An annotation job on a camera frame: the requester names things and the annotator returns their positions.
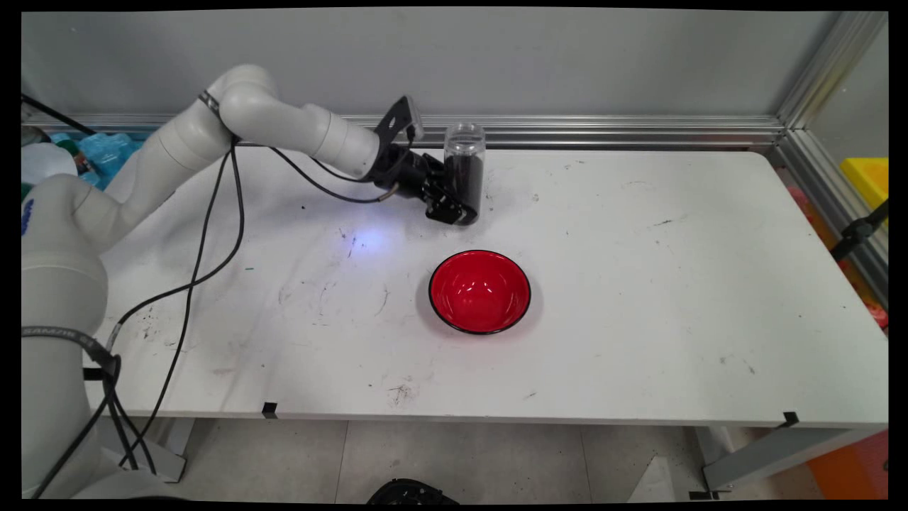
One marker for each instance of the grey table leg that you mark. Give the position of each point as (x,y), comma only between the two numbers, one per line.
(766,454)
(167,447)

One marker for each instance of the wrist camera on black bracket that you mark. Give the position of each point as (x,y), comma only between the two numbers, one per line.
(397,121)

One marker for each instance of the aluminium corner post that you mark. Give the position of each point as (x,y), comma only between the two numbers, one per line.
(830,71)

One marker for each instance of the pink object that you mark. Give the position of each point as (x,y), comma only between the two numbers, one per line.
(798,199)

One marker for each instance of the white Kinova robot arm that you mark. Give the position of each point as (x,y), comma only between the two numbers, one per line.
(269,113)

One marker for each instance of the small green red item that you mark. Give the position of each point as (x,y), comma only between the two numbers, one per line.
(71,149)

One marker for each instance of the blue plastic bag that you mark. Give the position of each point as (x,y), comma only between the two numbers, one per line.
(106,152)

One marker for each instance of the short aluminium frame rail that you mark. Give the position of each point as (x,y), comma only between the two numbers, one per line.
(816,177)

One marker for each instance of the red bowl with black rim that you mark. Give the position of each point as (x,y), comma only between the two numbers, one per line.
(479,291)

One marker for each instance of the clear jar of black granules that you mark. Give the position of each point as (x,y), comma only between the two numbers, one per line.
(468,170)

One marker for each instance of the black object on floor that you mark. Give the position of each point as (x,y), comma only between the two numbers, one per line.
(411,493)

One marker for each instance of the white round bottle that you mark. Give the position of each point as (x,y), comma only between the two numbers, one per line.
(46,163)

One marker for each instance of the long aluminium frame rail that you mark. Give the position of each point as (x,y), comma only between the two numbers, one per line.
(603,131)

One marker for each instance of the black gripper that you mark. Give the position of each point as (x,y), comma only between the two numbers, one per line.
(397,174)

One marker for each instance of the orange box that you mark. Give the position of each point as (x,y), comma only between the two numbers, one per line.
(851,468)

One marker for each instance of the black pole with clamp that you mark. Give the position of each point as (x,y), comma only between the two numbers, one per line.
(855,234)

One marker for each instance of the yellow plastic box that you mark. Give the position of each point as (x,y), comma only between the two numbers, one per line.
(869,177)

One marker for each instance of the black tape marker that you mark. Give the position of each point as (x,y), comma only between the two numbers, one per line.
(789,420)
(269,410)

